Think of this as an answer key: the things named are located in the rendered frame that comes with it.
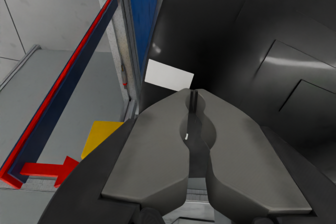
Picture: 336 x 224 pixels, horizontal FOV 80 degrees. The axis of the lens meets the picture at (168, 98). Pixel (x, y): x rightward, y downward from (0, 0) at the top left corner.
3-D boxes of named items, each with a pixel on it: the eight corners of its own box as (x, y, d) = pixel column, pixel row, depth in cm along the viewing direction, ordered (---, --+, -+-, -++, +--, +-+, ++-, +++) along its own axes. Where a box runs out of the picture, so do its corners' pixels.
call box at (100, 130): (145, 150, 58) (139, 189, 51) (110, 148, 58) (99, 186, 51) (139, 117, 46) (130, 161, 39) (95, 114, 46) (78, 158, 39)
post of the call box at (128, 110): (136, 106, 60) (128, 143, 52) (126, 105, 60) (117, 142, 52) (135, 99, 58) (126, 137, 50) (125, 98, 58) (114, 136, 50)
